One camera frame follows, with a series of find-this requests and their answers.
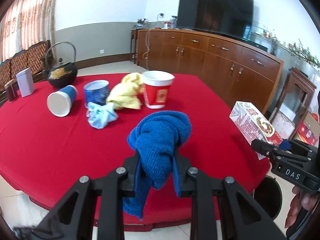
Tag red and white food box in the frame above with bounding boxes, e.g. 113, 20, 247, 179
229, 101, 283, 155

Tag light blue cloth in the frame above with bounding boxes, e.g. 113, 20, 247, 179
86, 102, 118, 129

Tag blue paper cup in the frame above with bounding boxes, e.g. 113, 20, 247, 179
47, 85, 78, 117

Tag blue knitted cloth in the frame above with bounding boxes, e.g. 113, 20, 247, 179
123, 111, 192, 219

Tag yellow cloth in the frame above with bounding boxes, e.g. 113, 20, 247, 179
106, 72, 144, 110

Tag red instant noodle cup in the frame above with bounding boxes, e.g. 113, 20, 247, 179
141, 70, 175, 109

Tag person right hand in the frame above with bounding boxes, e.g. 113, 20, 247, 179
285, 186, 319, 228

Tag red tablecloth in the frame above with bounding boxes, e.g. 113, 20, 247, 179
0, 73, 272, 233

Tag dark wooden side stand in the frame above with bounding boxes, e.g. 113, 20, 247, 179
269, 68, 316, 139

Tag wooden sideboard cabinet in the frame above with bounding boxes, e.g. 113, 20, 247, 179
136, 29, 284, 113

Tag green leafy plant branch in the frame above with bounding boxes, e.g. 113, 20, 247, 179
289, 39, 320, 68

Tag black cast iron teapot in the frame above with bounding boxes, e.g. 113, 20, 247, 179
44, 41, 78, 88

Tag white rectangular tin box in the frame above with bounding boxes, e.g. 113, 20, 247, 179
16, 67, 35, 97

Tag dark red small jar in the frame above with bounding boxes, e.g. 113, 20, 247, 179
4, 79, 18, 102

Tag black flat screen television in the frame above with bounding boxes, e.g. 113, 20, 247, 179
176, 0, 254, 40

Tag wooden bench sofa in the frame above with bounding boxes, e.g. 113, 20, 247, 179
1, 40, 55, 106

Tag small dark side table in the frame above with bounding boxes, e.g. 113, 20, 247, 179
130, 29, 138, 64

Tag red lidded white jar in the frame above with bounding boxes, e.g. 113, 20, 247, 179
163, 22, 171, 29

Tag beige patterned curtain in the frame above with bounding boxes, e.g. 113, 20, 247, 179
1, 0, 56, 62

